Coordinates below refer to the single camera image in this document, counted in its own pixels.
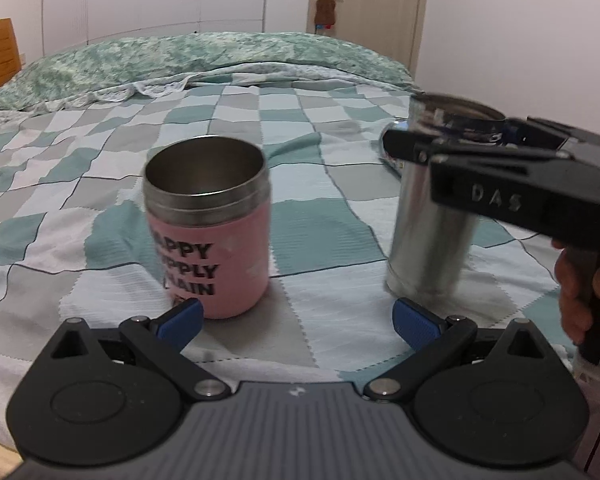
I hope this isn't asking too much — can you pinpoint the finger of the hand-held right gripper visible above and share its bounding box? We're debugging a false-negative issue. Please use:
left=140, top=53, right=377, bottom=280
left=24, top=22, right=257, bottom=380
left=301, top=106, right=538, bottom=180
left=382, top=128, right=571, bottom=167
left=495, top=116, right=532, bottom=146

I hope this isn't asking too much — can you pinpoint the silver steel cup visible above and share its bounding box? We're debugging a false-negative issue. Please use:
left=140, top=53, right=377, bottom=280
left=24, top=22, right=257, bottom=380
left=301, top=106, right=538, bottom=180
left=384, top=92, right=507, bottom=309

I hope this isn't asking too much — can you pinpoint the person's right hand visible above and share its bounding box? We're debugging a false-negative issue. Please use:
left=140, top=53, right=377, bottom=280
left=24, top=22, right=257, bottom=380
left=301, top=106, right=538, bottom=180
left=553, top=248, right=600, bottom=347

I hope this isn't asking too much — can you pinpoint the checkered bedsheet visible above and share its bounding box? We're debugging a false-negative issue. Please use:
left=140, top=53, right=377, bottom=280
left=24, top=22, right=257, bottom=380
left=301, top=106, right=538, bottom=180
left=0, top=76, right=600, bottom=453

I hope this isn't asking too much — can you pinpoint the pink steel cup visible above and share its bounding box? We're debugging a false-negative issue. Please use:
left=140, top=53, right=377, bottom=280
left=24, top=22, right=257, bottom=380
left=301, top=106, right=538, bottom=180
left=142, top=136, right=272, bottom=320

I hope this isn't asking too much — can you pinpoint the green floral quilt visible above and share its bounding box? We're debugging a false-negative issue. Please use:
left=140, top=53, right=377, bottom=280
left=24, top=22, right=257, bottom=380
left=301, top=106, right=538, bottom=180
left=0, top=31, right=415, bottom=113

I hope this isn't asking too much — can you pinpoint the brown bag on door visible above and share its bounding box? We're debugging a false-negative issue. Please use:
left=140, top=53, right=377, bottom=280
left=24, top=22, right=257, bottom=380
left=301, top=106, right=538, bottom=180
left=313, top=0, right=338, bottom=30

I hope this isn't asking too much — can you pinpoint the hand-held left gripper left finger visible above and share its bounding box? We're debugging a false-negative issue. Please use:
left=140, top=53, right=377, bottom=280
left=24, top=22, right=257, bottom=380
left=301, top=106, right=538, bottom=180
left=40, top=298, right=232, bottom=403

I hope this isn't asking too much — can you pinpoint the beige door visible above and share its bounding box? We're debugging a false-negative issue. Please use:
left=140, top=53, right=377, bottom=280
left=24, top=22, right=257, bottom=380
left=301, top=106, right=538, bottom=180
left=309, top=0, right=432, bottom=72

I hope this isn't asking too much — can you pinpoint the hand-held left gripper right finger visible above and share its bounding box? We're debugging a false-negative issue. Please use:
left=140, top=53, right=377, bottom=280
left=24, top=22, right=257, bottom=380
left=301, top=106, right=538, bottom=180
left=362, top=297, right=557, bottom=403

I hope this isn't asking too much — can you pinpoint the white wardrobe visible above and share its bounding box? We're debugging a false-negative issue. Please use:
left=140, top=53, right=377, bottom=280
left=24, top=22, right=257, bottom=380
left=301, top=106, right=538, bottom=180
left=39, top=0, right=272, bottom=57

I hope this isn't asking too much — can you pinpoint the shiny silver object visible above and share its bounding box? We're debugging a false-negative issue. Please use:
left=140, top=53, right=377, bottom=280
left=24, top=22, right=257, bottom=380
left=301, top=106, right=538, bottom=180
left=378, top=119, right=412, bottom=177

